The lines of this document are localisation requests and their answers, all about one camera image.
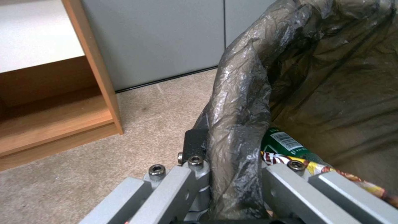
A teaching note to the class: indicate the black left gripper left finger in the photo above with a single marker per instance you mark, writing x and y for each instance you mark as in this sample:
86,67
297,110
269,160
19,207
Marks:
174,193

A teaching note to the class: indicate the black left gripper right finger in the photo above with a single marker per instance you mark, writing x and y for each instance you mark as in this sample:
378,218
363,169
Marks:
311,193

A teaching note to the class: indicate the trash bin with grey bag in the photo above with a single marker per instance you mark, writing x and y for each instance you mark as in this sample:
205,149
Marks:
311,77

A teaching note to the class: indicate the yellow brown snack wrapper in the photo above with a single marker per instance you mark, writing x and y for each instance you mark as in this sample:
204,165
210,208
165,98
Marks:
314,166

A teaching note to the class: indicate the green can with barcode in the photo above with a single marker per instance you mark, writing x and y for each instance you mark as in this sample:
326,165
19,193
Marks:
284,145

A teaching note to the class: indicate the grey partition panel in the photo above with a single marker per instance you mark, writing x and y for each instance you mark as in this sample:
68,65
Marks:
161,39

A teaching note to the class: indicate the wooden desk cabinet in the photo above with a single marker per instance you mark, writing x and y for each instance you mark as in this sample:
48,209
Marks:
53,77

